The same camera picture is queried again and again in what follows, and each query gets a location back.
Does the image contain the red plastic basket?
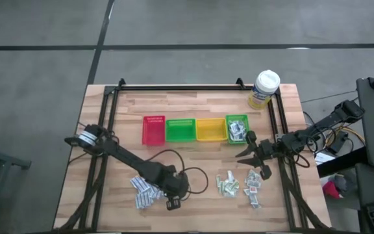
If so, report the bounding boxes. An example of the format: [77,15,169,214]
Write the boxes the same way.
[142,114,167,146]

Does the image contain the black diagonal beam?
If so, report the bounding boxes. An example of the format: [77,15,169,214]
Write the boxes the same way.
[316,146,369,178]

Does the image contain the black power adapter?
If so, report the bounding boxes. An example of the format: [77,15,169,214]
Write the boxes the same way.
[325,131,349,154]

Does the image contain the grey cloth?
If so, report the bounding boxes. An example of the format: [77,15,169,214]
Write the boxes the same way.
[334,173,358,193]

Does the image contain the yellow plastic basket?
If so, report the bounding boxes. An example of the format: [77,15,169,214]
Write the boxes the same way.
[195,117,229,142]

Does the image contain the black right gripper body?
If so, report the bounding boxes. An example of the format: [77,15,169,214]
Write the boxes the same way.
[245,130,277,181]

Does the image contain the white paper sheet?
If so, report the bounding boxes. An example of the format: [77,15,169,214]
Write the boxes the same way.
[312,149,336,166]

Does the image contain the Lysol wipes canister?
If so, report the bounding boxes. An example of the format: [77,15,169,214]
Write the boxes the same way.
[247,69,282,111]

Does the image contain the thin grey floor cable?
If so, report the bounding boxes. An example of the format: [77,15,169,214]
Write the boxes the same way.
[300,89,358,105]

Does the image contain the green plastic basket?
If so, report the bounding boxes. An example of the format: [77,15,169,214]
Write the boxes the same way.
[225,113,251,145]
[165,118,197,143]

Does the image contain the yellow cable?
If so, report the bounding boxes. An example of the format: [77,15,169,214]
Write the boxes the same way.
[326,125,367,147]

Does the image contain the red cloth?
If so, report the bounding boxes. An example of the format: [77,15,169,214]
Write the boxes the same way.
[322,180,342,200]

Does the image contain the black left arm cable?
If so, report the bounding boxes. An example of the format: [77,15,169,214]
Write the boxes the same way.
[147,148,210,196]

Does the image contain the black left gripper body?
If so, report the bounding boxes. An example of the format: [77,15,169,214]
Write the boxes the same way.
[160,170,191,211]

